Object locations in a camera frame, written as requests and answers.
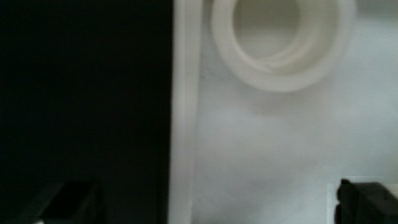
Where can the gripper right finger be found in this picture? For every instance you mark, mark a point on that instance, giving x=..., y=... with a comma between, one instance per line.
x=367, y=204

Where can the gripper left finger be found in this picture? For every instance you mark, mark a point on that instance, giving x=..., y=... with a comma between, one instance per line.
x=72, y=204

